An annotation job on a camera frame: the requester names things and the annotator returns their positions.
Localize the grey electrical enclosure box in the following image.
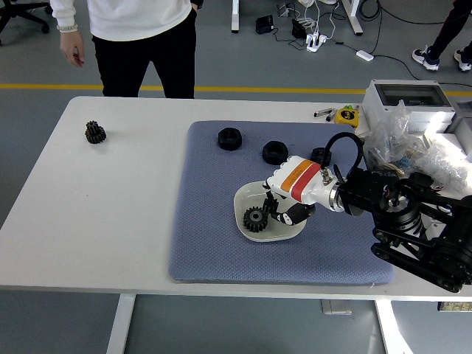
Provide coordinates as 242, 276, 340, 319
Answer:
359, 79, 457, 137

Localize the black floor cable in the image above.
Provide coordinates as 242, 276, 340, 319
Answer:
372, 54, 423, 81

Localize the white power strip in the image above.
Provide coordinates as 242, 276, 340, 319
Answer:
305, 32, 329, 52

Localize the large black gear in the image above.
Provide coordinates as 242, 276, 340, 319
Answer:
242, 206, 268, 233

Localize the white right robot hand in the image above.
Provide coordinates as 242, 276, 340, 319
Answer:
262, 155, 337, 226

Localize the flat black power adapter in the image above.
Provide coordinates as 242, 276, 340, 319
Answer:
255, 15, 274, 35

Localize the black office chair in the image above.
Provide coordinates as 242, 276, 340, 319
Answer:
0, 0, 52, 45

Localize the bubble wrap bag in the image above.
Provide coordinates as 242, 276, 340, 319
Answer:
416, 138, 472, 192

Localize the large black hex nut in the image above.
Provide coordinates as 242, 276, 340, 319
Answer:
262, 140, 289, 165
216, 127, 243, 151

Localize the small black hex nut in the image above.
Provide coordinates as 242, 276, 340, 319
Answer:
310, 147, 332, 165

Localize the white square dish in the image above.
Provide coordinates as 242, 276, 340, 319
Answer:
234, 180, 307, 243

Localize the upright black power adapter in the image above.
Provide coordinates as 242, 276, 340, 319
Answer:
291, 18, 308, 39

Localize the blue-grey quilted mat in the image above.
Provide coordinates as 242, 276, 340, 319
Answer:
168, 120, 396, 285

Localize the white desk leg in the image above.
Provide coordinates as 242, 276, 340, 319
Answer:
231, 0, 243, 35
341, 0, 364, 37

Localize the yellow tape measure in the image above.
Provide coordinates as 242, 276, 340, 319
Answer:
334, 105, 361, 128

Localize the person's right hand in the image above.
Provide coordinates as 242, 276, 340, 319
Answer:
60, 29, 86, 69

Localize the small black module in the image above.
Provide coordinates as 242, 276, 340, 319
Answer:
409, 171, 435, 187

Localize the black stacked double gear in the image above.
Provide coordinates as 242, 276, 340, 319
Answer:
85, 121, 107, 145

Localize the white table leg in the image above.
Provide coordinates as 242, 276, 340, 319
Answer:
106, 294, 136, 354
375, 299, 414, 354

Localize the person in white shoes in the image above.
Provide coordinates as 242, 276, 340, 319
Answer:
49, 0, 204, 100

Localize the person in dark trousers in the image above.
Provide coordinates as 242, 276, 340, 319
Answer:
412, 0, 472, 72

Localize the grey under-table bracket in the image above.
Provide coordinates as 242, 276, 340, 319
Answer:
320, 299, 353, 316

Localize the clear plastic parts bag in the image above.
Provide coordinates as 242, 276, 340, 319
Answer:
363, 100, 420, 174

